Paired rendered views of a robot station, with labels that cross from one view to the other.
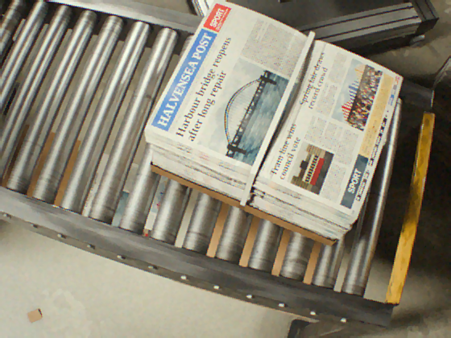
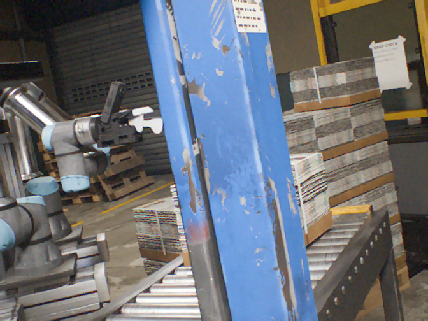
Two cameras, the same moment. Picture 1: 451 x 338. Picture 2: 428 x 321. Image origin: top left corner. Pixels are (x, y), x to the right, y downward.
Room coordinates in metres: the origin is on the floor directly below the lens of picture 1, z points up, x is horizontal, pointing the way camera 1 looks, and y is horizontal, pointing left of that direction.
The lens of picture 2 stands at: (-0.05, 1.51, 1.26)
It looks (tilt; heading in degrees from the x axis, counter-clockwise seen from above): 6 degrees down; 291
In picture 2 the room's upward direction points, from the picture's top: 11 degrees counter-clockwise
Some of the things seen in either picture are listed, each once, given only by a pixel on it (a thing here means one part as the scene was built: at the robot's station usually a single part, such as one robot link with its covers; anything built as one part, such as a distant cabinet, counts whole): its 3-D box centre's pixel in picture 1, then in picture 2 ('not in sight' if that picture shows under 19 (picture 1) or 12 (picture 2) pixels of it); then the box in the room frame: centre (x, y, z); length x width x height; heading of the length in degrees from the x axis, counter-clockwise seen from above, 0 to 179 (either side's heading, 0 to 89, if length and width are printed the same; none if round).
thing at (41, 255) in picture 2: not in sight; (36, 252); (1.17, 0.00, 0.87); 0.15 x 0.15 x 0.10
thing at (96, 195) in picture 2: not in sight; (90, 155); (5.07, -6.53, 0.65); 1.33 x 0.94 x 1.30; 88
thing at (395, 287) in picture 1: (414, 204); (306, 213); (0.40, -0.40, 0.81); 0.43 x 0.03 x 0.02; 174
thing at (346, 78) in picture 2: not in sight; (349, 179); (0.45, -1.81, 0.65); 0.39 x 0.30 x 1.29; 152
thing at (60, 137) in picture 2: not in sight; (65, 136); (0.90, 0.11, 1.21); 0.11 x 0.08 x 0.09; 4
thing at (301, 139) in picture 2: not in sight; (269, 147); (0.73, -1.29, 0.95); 0.38 x 0.29 x 0.23; 152
